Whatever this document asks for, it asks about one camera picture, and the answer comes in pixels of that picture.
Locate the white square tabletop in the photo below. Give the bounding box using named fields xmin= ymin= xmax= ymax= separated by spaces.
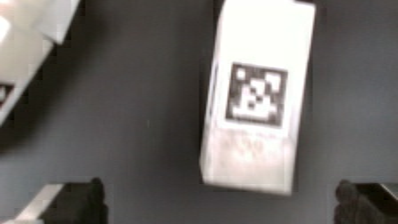
xmin=0 ymin=0 xmax=82 ymax=125

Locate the white table leg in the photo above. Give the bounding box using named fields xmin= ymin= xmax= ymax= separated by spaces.
xmin=199 ymin=0 xmax=317 ymax=195

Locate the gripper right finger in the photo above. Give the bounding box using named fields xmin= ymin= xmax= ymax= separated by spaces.
xmin=334 ymin=180 xmax=398 ymax=224

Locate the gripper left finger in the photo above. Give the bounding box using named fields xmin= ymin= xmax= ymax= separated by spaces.
xmin=11 ymin=177 xmax=111 ymax=224

